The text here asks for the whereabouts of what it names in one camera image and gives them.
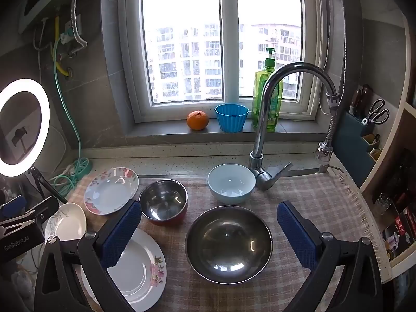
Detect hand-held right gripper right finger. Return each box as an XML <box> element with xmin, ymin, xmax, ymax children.
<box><xmin>276</xmin><ymin>201</ymin><xmax>384</xmax><ymax>312</ymax></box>

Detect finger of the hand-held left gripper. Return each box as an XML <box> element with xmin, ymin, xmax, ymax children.
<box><xmin>0</xmin><ymin>196</ymin><xmax>60</xmax><ymax>235</ymax></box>

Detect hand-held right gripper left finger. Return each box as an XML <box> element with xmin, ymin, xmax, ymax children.
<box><xmin>34</xmin><ymin>200</ymin><xmax>142</xmax><ymax>312</ymax></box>

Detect small white plate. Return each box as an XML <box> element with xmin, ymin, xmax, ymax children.
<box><xmin>44</xmin><ymin>202</ymin><xmax>87</xmax><ymax>242</ymax></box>

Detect large white floral plate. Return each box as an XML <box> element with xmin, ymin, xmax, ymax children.
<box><xmin>80</xmin><ymin>227</ymin><xmax>167</xmax><ymax>312</ymax></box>

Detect floral light blue deep plate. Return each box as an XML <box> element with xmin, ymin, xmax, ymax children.
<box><xmin>84</xmin><ymin>167</ymin><xmax>139</xmax><ymax>216</ymax></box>

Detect red steel bowl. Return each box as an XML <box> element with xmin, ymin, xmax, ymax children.
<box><xmin>139</xmin><ymin>179</ymin><xmax>189</xmax><ymax>225</ymax></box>

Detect large steel bowl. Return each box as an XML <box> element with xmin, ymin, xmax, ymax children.
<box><xmin>185</xmin><ymin>205</ymin><xmax>273</xmax><ymax>284</ymax></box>

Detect light blue ceramic bowl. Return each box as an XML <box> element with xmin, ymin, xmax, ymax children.
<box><xmin>207</xmin><ymin>164</ymin><xmax>256</xmax><ymax>204</ymax></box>

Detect black tripod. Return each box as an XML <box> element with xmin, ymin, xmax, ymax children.
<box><xmin>28</xmin><ymin>167</ymin><xmax>67</xmax><ymax>204</ymax></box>

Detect pink plaid cloth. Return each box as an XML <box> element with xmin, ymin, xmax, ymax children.
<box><xmin>65</xmin><ymin>172</ymin><xmax>384</xmax><ymax>312</ymax></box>

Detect white plastic board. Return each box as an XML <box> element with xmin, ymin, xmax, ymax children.
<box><xmin>32</xmin><ymin>126</ymin><xmax>70</xmax><ymax>178</ymax></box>

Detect chrome pull-out sprayer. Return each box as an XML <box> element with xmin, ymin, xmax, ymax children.
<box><xmin>314</xmin><ymin>104</ymin><xmax>344</xmax><ymax>173</ymax></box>

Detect glass cups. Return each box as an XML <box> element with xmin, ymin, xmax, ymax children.
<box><xmin>374</xmin><ymin>193</ymin><xmax>392</xmax><ymax>215</ymax></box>

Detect chrome faucet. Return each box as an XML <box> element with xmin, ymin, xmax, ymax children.
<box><xmin>249</xmin><ymin>62</ymin><xmax>340</xmax><ymax>191</ymax></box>

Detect red and black box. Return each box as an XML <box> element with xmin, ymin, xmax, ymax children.
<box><xmin>382</xmin><ymin>206</ymin><xmax>416</xmax><ymax>261</ymax></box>

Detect dark teal knife holder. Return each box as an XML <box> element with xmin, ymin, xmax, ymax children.
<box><xmin>335</xmin><ymin>110</ymin><xmax>378</xmax><ymax>187</ymax></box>

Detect blue fluted cup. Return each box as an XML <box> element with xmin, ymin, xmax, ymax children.
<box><xmin>215</xmin><ymin>103</ymin><xmax>249</xmax><ymax>133</ymax></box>

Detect orange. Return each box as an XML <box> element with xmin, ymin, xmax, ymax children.
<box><xmin>186</xmin><ymin>110</ymin><xmax>209</xmax><ymax>131</ymax></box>

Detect green dish soap bottle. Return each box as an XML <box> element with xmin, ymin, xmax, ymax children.
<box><xmin>252</xmin><ymin>48</ymin><xmax>284</xmax><ymax>132</ymax></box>

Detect yellow gas pipe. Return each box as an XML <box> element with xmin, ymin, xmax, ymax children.
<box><xmin>55</xmin><ymin>16</ymin><xmax>74</xmax><ymax>79</ymax></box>

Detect wooden shelf unit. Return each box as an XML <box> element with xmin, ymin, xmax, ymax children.
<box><xmin>357</xmin><ymin>16</ymin><xmax>416</xmax><ymax>283</ymax></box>

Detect scissors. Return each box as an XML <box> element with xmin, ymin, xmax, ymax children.
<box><xmin>361</xmin><ymin>99</ymin><xmax>390</xmax><ymax>126</ymax></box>

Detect window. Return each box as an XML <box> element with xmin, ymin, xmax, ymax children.
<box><xmin>119</xmin><ymin>0</ymin><xmax>329</xmax><ymax>122</ymax></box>

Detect teal extension cord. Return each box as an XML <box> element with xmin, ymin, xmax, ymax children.
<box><xmin>52</xmin><ymin>16</ymin><xmax>93</xmax><ymax>199</ymax></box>

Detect ring light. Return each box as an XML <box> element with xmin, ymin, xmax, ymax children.
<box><xmin>0</xmin><ymin>78</ymin><xmax>51</xmax><ymax>178</ymax></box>

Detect brown handled knife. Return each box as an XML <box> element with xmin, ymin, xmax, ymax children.
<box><xmin>357</xmin><ymin>84</ymin><xmax>372</xmax><ymax>119</ymax></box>
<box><xmin>349</xmin><ymin>89</ymin><xmax>362</xmax><ymax>114</ymax></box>

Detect metal flexible hose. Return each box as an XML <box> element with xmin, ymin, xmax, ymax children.
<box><xmin>319</xmin><ymin>0</ymin><xmax>347</xmax><ymax>111</ymax></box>

